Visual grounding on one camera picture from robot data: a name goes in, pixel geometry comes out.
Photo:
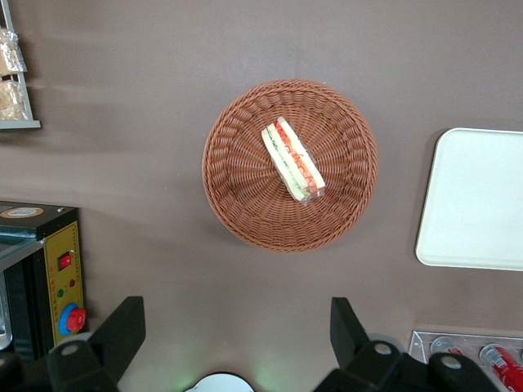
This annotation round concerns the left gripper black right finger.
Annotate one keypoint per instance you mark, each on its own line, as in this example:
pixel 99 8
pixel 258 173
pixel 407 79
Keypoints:
pixel 345 330

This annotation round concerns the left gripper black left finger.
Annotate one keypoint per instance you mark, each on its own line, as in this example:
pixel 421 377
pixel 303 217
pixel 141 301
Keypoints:
pixel 124 330

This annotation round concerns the triangle sandwich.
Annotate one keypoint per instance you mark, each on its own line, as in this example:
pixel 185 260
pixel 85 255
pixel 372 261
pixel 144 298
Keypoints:
pixel 292 159

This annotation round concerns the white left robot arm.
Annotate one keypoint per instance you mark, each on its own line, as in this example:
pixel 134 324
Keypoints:
pixel 220 384

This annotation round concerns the round brown wicker basket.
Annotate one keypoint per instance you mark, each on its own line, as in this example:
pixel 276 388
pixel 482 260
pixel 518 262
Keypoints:
pixel 245 204

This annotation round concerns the cream plastic tray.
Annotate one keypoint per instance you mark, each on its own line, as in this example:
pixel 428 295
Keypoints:
pixel 474 200

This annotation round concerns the clear acrylic bottle rack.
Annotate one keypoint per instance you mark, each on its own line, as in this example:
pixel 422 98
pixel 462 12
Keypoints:
pixel 421 347

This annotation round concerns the black hot dog roller machine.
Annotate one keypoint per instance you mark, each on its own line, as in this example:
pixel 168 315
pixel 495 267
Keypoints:
pixel 61 245

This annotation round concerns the red soda bottle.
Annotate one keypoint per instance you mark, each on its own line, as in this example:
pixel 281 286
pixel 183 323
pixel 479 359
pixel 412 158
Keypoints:
pixel 457 351
pixel 504 363

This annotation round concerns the steel food pan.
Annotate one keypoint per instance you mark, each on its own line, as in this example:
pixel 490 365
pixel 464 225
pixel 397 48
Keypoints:
pixel 3 322

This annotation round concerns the grey metal snack rack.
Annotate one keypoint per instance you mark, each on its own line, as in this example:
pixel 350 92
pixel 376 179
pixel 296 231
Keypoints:
pixel 20 124

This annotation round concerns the clear puffed snack bag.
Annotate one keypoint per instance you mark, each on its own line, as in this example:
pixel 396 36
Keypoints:
pixel 10 100
pixel 8 53

